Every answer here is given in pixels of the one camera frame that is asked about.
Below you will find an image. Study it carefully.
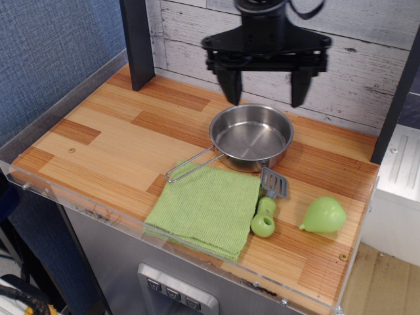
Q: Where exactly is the steel cabinet front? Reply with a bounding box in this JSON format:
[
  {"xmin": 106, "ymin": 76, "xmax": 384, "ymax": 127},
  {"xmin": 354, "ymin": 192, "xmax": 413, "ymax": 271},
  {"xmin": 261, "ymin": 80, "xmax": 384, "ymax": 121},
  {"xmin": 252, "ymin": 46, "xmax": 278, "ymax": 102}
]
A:
[{"xmin": 65, "ymin": 208, "xmax": 298, "ymax": 314}]

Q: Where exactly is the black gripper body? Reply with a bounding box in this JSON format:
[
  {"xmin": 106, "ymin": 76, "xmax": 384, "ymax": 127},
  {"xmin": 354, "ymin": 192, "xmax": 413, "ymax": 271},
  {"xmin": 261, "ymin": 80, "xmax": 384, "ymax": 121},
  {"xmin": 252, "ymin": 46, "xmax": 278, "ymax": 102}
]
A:
[{"xmin": 201, "ymin": 14, "xmax": 331, "ymax": 76}]

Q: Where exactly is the clear acrylic table guard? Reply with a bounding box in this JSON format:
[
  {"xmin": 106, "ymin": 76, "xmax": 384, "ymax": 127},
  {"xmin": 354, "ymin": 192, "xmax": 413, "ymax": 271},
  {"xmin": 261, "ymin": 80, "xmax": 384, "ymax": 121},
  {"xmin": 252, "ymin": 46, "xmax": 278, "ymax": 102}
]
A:
[{"xmin": 0, "ymin": 49, "xmax": 381, "ymax": 315}]

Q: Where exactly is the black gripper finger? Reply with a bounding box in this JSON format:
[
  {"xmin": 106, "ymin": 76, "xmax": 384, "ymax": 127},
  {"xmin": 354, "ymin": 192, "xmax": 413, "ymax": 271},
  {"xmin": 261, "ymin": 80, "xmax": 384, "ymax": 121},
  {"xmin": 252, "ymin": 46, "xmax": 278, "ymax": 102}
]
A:
[
  {"xmin": 291, "ymin": 71, "xmax": 311, "ymax": 108},
  {"xmin": 217, "ymin": 70, "xmax": 242, "ymax": 105}
]

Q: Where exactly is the green cloth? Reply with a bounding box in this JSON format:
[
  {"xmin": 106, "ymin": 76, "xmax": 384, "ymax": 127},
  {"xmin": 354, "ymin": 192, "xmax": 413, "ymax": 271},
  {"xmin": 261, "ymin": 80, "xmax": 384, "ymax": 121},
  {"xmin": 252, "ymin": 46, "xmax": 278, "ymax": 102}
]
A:
[{"xmin": 145, "ymin": 163, "xmax": 261, "ymax": 262}]

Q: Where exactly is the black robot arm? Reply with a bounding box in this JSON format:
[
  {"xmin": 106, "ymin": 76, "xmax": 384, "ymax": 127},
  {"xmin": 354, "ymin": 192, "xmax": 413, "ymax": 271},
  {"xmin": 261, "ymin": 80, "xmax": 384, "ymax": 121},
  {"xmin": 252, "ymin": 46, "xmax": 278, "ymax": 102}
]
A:
[{"xmin": 201, "ymin": 1, "xmax": 332, "ymax": 108}]

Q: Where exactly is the grey button panel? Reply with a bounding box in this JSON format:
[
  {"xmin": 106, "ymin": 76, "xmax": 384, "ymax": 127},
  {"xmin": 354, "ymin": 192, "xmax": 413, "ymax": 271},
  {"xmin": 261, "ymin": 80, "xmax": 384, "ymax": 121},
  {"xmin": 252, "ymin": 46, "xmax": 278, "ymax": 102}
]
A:
[{"xmin": 137, "ymin": 263, "xmax": 219, "ymax": 314}]

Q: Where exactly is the right dark post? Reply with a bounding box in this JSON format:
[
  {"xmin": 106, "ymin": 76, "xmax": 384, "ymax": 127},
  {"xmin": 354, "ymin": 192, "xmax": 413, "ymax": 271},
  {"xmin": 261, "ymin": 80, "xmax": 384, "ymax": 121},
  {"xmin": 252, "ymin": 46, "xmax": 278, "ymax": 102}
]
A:
[{"xmin": 370, "ymin": 30, "xmax": 419, "ymax": 165}]

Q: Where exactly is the steel pan with wire handle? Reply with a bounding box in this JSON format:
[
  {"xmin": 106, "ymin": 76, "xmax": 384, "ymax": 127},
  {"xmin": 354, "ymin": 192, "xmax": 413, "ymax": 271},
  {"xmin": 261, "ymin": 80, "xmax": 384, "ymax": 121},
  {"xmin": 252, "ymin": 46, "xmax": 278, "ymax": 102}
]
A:
[{"xmin": 164, "ymin": 104, "xmax": 294, "ymax": 183}]

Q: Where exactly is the grey spatula green handle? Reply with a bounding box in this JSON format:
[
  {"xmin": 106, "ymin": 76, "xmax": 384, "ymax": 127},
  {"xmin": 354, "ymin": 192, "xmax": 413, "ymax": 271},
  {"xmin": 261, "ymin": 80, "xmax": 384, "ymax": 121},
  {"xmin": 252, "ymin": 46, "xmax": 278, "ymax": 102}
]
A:
[{"xmin": 251, "ymin": 167, "xmax": 288, "ymax": 238}]

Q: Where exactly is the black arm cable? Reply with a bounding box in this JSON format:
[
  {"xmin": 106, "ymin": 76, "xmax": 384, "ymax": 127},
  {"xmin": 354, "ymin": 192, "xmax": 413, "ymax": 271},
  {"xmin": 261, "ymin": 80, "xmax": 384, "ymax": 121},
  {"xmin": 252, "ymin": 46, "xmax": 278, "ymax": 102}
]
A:
[{"xmin": 287, "ymin": 0, "xmax": 327, "ymax": 20}]

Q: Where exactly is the white aluminium rail block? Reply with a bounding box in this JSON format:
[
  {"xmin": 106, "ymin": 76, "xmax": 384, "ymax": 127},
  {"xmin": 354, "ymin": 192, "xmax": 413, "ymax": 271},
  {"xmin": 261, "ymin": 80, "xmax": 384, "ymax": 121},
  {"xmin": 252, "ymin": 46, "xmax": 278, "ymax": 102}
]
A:
[{"xmin": 377, "ymin": 124, "xmax": 419, "ymax": 202}]

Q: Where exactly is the green plastic pear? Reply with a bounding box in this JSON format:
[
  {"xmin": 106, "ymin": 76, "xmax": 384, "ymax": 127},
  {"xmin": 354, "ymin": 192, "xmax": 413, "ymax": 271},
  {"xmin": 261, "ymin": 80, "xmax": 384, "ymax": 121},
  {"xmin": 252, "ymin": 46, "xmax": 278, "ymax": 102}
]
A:
[{"xmin": 299, "ymin": 196, "xmax": 347, "ymax": 233}]

